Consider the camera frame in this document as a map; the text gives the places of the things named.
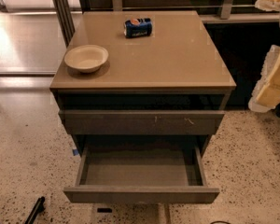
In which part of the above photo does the cream foam-padded gripper finger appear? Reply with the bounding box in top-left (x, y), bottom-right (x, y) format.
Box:
top-left (248, 45), bottom-right (280, 113)

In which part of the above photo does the grey drawer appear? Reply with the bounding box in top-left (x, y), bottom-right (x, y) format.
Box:
top-left (59, 110), bottom-right (224, 135)
top-left (63, 146), bottom-right (219, 204)

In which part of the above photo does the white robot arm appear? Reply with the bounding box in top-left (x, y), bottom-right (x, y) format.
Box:
top-left (248, 0), bottom-right (280, 113)

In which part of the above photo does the grey drawer cabinet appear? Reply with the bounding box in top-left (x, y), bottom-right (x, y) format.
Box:
top-left (50, 11), bottom-right (236, 151)

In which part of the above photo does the grey top drawer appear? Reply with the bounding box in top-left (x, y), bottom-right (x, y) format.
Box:
top-left (59, 110), bottom-right (224, 135)

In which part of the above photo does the blue pepsi can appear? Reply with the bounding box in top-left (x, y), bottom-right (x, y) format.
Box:
top-left (124, 18), bottom-right (152, 38)

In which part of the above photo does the white paper bowl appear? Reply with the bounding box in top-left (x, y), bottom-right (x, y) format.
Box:
top-left (64, 45), bottom-right (108, 73)

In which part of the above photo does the blue tape piece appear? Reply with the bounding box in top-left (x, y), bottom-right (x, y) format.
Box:
top-left (72, 149), bottom-right (79, 156)

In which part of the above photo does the black object on floor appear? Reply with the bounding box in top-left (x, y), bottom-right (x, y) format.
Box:
top-left (24, 196), bottom-right (46, 224)

